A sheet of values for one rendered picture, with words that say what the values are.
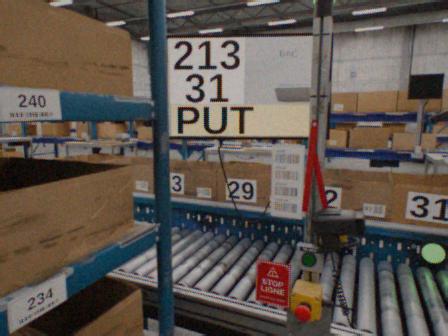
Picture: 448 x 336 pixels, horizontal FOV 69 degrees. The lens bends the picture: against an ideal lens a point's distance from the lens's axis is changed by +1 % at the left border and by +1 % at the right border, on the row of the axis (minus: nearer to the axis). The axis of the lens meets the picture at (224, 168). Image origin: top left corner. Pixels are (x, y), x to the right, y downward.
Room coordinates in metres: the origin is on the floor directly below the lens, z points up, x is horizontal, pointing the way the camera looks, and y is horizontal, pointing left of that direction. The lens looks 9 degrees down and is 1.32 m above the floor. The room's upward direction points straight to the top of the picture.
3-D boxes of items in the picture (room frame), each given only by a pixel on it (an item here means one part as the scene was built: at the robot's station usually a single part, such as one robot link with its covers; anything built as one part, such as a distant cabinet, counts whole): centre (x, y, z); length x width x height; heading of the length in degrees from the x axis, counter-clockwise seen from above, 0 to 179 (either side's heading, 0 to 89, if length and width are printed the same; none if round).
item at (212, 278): (1.23, -0.01, 0.72); 0.52 x 0.05 x 0.05; 156
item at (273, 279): (0.83, -0.17, 0.85); 0.16 x 0.01 x 0.13; 66
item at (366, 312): (1.02, -0.49, 0.72); 0.52 x 0.05 x 0.05; 156
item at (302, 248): (0.80, -0.23, 0.95); 0.07 x 0.03 x 0.07; 66
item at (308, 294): (0.76, -0.25, 0.84); 0.15 x 0.09 x 0.07; 66
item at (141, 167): (1.96, 0.52, 0.96); 0.39 x 0.29 x 0.17; 66
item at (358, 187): (1.48, -0.56, 0.97); 0.39 x 0.29 x 0.17; 66
